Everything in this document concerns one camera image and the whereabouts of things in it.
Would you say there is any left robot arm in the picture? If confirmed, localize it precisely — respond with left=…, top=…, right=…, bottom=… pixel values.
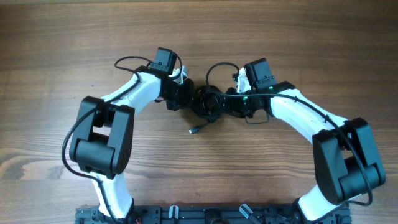
left=62, top=47, right=193, bottom=223

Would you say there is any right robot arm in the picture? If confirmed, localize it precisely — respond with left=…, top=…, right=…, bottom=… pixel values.
left=221, top=58, right=386, bottom=223

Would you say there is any left camera cable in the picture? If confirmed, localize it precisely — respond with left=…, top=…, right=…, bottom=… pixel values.
left=61, top=55, right=153, bottom=224

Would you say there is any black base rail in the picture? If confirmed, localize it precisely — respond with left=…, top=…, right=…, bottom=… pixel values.
left=74, top=204, right=352, bottom=224

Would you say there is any black USB cable blue plug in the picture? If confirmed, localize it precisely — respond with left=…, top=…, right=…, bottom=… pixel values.
left=190, top=85, right=224, bottom=123

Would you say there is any black micro USB cable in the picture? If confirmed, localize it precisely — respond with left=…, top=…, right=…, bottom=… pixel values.
left=188, top=119, right=215, bottom=134

